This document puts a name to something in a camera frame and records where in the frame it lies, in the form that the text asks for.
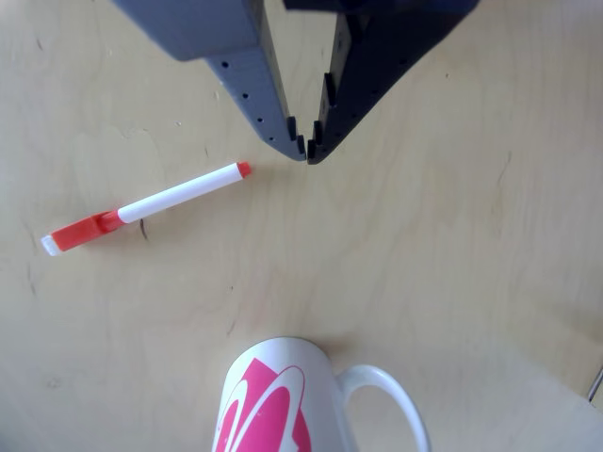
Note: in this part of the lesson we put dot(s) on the white mug with pink logo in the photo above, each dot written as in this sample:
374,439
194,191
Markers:
264,367

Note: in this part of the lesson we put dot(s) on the red and white marker pen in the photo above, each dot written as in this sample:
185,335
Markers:
188,190

